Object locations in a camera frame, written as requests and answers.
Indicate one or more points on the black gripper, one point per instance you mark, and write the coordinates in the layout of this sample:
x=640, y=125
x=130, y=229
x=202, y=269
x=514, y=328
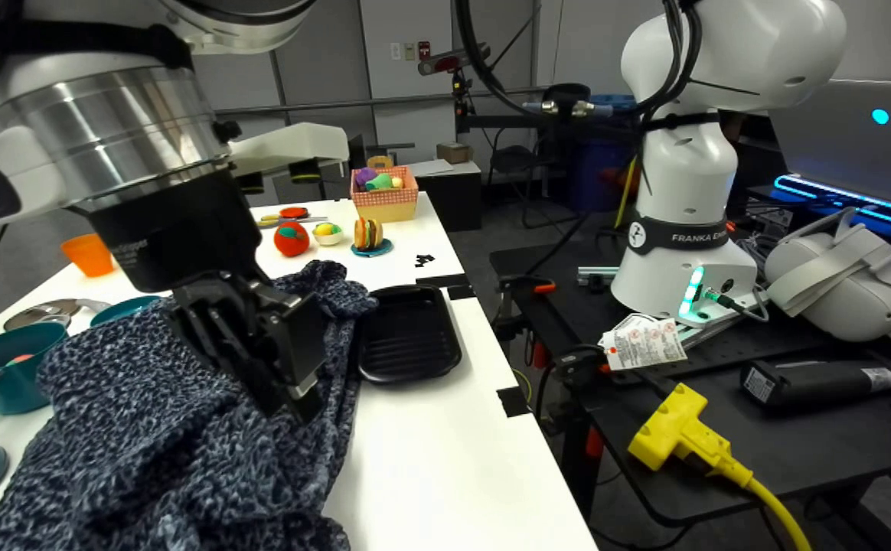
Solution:
x=180, y=235

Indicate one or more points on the grey knit cloth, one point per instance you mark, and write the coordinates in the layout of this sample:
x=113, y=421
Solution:
x=138, y=449

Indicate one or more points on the red toy tomato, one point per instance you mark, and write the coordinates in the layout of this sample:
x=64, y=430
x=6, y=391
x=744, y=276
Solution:
x=292, y=236

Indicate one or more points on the small pale toy piece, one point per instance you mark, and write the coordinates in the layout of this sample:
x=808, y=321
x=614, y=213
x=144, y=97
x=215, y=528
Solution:
x=268, y=218

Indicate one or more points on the yellow green toy food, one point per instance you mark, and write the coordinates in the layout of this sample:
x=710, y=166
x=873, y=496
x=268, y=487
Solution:
x=330, y=235

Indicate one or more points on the small red toy piece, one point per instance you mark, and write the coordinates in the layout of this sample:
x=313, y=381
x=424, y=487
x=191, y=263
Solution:
x=294, y=213

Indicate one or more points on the teal toy dish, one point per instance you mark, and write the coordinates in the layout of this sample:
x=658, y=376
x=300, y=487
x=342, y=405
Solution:
x=123, y=310

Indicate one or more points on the toy burger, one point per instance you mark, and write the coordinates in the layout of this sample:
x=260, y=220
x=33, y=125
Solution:
x=369, y=235

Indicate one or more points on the black plastic tray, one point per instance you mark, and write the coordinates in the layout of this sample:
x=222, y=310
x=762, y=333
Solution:
x=411, y=341

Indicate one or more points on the small teal plate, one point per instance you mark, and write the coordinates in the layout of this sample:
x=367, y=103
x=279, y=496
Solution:
x=387, y=248

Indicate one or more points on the small black clip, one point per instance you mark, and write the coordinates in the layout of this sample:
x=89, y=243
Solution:
x=424, y=259

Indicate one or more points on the wooden toy box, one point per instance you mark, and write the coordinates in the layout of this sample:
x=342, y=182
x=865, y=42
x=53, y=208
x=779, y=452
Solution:
x=387, y=205

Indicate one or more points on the orange plastic cup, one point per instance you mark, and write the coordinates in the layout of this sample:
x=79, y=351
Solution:
x=87, y=256

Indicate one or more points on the purple toy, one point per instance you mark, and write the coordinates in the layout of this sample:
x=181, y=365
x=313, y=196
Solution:
x=363, y=178

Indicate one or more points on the green toy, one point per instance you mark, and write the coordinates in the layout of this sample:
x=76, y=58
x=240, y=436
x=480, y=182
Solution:
x=380, y=186

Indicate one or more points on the yellow toy ball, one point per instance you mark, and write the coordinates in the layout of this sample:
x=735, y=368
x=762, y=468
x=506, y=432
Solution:
x=397, y=182

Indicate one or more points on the silver metal lid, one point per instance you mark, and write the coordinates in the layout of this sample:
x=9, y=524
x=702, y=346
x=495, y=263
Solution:
x=41, y=315

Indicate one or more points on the orange green toy food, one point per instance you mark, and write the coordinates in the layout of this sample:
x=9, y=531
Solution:
x=21, y=359

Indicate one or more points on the black desk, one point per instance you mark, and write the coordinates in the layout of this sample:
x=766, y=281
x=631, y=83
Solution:
x=462, y=200

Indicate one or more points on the teal toy pot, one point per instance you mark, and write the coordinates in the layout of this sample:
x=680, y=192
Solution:
x=11, y=388

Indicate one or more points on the small brown box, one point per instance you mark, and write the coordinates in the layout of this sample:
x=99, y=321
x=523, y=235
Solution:
x=455, y=154

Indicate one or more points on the small orange tool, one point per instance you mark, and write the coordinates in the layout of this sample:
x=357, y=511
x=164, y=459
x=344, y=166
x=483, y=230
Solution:
x=542, y=288

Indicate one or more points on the white red packet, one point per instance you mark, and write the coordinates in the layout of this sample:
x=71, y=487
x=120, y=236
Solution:
x=643, y=341

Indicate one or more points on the black office chair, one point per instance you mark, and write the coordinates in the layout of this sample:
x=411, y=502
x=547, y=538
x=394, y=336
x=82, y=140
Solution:
x=565, y=105

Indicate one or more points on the blue bin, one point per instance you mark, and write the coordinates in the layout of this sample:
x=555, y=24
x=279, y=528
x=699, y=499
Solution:
x=607, y=141

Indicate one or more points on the black handheld device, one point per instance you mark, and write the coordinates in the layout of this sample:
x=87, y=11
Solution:
x=817, y=385

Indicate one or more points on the white VR headset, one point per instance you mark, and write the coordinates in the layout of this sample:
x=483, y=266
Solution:
x=854, y=293

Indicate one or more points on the black robot cart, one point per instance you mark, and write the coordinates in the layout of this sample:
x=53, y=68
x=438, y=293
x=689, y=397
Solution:
x=854, y=455

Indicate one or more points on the grey laptop with blue light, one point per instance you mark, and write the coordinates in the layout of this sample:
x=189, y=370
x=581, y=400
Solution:
x=854, y=147

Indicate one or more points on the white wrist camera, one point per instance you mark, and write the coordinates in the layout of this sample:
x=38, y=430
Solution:
x=292, y=145

